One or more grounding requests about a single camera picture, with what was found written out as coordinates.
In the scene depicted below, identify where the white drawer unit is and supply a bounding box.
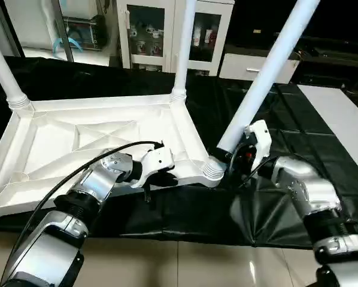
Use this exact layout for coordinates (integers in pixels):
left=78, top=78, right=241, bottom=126
left=218, top=53, right=301, bottom=85

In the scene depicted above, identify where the white glass door cabinet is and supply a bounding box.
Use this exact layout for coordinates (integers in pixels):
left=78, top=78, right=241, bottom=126
left=116, top=0, right=235, bottom=78

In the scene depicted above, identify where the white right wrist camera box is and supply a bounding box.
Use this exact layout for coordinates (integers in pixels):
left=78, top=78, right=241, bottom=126
left=243, top=119, right=273, bottom=175

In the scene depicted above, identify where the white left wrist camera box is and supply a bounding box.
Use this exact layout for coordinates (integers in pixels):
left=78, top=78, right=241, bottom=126
left=129, top=146, right=175, bottom=190

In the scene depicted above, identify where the white drawer cabinet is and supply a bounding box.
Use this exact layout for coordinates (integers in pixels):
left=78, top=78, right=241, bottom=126
left=227, top=0, right=358, bottom=89

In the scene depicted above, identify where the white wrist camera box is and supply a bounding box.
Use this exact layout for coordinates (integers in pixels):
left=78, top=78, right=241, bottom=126
left=129, top=146, right=175, bottom=190
left=243, top=119, right=273, bottom=175

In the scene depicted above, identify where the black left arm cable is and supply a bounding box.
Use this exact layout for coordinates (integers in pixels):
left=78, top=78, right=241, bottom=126
left=0, top=141, right=165, bottom=283

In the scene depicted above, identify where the white plastic table top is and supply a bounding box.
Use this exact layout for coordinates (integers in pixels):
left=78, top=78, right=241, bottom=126
left=0, top=93, right=229, bottom=228

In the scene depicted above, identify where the blue frame trolley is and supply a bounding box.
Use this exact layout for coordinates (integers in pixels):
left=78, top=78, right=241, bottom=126
left=50, top=17, right=109, bottom=62

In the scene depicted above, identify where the black work mat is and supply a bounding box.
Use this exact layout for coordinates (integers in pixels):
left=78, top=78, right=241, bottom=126
left=0, top=55, right=358, bottom=249

